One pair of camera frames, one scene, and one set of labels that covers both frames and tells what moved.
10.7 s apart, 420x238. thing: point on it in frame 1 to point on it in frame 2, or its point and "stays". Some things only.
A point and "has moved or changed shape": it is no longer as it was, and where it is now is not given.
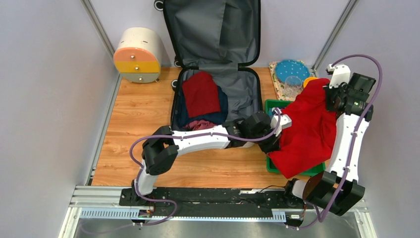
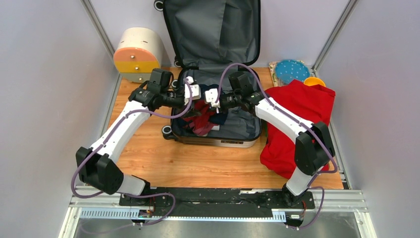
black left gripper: x=273 y=146 to x=183 y=103
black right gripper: x=329 y=106 to x=224 y=110
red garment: x=310 y=139 has moved or changed shape
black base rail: x=267 y=202 stays
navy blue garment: x=182 y=118 to x=220 y=118
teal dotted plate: x=286 y=68 stays
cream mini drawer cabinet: x=138 y=56 stays
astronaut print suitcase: x=215 y=40 stays
